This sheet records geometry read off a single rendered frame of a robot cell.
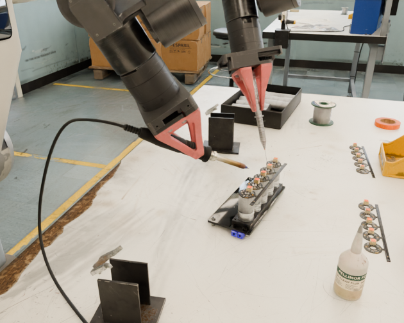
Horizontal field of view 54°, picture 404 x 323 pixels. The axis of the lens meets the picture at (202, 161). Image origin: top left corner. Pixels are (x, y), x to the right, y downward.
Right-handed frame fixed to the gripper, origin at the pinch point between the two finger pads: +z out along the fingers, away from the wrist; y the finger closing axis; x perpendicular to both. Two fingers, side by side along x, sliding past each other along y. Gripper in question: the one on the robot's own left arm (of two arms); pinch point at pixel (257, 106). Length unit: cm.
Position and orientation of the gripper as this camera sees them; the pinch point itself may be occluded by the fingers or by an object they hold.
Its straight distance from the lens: 70.5
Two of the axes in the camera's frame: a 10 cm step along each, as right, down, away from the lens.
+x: -1.3, -0.3, 9.9
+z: 1.8, 9.8, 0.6
